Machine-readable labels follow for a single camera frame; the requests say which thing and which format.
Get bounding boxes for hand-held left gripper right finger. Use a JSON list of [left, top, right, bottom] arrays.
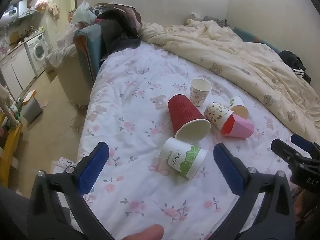
[[206, 143, 297, 240]]

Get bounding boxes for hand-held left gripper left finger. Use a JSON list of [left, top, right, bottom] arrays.
[[27, 142, 116, 240]]

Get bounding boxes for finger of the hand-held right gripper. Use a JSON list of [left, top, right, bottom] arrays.
[[271, 139, 304, 167], [291, 133, 320, 157]]

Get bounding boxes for white green paper cup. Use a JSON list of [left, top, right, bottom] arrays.
[[160, 137, 208, 180]]

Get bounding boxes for pink red faceted cup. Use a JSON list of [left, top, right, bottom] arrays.
[[220, 114, 254, 139]]

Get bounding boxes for cream bear print cup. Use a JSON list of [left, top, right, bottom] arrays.
[[204, 101, 234, 131]]

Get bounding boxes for small white green cup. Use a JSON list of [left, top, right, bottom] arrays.
[[229, 96, 249, 119]]

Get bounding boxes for red ribbed paper cup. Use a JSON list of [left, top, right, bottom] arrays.
[[167, 94, 211, 141]]

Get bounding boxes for white bear print cup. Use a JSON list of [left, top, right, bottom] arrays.
[[189, 78, 212, 107]]

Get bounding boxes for person's left hand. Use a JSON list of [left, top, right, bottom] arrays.
[[114, 224, 165, 240]]

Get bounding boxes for patterned paper bag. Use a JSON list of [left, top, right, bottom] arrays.
[[56, 156, 77, 170]]

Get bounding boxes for black garment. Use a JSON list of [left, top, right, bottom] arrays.
[[279, 50, 307, 72]]

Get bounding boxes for grey trash bin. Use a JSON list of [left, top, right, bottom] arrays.
[[22, 95, 43, 124]]

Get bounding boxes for yellow wooden chair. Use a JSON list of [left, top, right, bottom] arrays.
[[0, 110, 23, 182]]

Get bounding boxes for beige covered furniture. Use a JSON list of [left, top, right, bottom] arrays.
[[57, 52, 90, 106]]

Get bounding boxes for person's grey clothing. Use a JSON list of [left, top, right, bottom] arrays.
[[0, 186, 33, 240]]

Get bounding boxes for white floral bed sheet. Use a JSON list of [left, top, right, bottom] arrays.
[[76, 41, 312, 240]]

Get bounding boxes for cardboard box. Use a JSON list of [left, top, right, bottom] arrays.
[[44, 66, 59, 83]]

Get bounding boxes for cream bear print duvet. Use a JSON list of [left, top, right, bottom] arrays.
[[138, 19, 320, 144]]

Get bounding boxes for blue mattress edge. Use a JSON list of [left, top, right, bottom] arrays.
[[234, 27, 283, 55]]

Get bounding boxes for blue orange cushion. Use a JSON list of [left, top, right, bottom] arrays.
[[73, 23, 107, 87]]

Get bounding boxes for white kitchen cabinet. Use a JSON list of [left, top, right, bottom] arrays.
[[0, 45, 37, 98]]

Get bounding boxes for white washing machine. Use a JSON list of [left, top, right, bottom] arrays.
[[24, 32, 51, 77]]

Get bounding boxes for dark clothes pile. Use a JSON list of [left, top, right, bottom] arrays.
[[94, 3, 143, 57]]

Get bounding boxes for grey pillow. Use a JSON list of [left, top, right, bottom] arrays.
[[184, 12, 229, 28]]

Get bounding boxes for white plastic bag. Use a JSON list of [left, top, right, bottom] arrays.
[[71, 0, 97, 25]]

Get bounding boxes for pink hanging bundle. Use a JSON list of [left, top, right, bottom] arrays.
[[34, 0, 50, 12]]

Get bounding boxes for silver range hood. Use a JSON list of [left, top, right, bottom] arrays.
[[2, 0, 37, 20]]

